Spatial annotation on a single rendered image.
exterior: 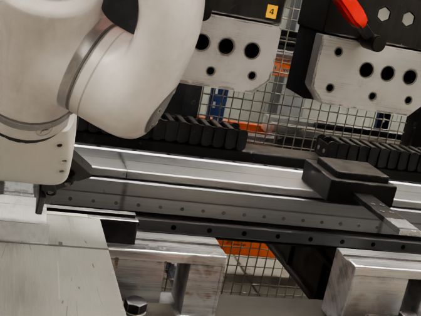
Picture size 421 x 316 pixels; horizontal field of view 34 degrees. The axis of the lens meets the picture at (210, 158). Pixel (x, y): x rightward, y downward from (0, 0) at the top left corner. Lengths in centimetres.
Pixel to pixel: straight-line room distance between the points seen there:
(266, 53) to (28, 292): 36
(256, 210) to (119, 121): 64
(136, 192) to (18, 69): 57
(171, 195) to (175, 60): 61
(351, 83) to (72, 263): 37
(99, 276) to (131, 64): 25
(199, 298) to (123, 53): 44
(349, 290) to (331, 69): 30
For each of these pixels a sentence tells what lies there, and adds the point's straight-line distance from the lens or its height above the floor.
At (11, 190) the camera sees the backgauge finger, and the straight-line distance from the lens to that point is 86.
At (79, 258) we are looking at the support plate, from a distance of 71.
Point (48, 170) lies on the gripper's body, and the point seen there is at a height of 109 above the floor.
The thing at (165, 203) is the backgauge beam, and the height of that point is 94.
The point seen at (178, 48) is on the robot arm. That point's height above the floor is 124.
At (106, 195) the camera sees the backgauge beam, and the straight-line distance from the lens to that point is 108.
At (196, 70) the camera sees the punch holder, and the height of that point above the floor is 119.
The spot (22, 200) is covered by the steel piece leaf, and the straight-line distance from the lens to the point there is 84.
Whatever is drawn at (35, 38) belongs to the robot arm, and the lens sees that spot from 51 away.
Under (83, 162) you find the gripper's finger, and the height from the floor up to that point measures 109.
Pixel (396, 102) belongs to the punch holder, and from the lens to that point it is 86.
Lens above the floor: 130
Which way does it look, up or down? 15 degrees down
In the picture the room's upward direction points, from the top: 11 degrees clockwise
